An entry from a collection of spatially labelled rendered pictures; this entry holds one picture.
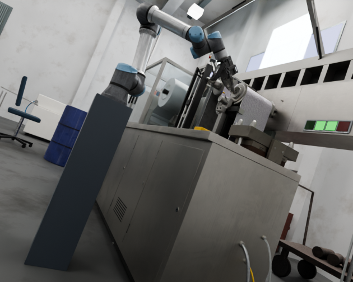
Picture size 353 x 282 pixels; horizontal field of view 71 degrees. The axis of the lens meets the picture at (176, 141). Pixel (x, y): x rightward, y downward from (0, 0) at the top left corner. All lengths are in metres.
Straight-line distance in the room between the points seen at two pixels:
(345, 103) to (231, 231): 0.88
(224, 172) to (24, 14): 10.31
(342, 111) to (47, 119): 6.35
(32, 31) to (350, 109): 10.24
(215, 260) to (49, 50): 9.90
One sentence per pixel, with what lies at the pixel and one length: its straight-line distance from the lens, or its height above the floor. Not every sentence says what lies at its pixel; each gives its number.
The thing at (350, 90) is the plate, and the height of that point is 1.39.
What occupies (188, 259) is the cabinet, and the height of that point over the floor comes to 0.34.
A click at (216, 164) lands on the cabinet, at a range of 1.13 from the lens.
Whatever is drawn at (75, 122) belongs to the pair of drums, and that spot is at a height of 0.73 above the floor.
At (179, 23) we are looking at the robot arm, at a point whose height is 1.42.
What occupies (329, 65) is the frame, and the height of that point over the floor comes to 1.57.
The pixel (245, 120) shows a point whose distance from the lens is 1.55.
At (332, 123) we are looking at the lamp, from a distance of 1.52.
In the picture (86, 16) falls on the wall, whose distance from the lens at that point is 10.97.
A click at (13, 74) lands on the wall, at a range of 10.53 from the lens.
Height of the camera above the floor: 0.72
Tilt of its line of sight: 5 degrees up
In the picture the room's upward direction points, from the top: 21 degrees clockwise
